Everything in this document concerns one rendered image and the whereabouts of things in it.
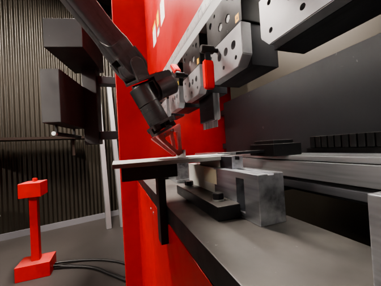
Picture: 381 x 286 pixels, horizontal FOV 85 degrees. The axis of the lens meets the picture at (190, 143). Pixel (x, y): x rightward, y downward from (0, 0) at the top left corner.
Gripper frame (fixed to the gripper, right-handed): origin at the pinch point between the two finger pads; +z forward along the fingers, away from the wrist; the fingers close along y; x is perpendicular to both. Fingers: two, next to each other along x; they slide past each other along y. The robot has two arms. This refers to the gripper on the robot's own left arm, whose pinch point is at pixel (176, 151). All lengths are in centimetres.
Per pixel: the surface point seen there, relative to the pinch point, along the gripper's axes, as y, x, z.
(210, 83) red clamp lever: -14.9, -10.6, -10.8
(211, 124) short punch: 0.1, -13.5, -1.3
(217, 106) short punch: -3.5, -15.8, -5.1
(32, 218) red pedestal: 164, 101, 6
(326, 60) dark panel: 0, -69, 1
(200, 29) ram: -4.6, -21.6, -25.5
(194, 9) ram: -1.2, -25.2, -32.5
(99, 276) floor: 138, 76, 74
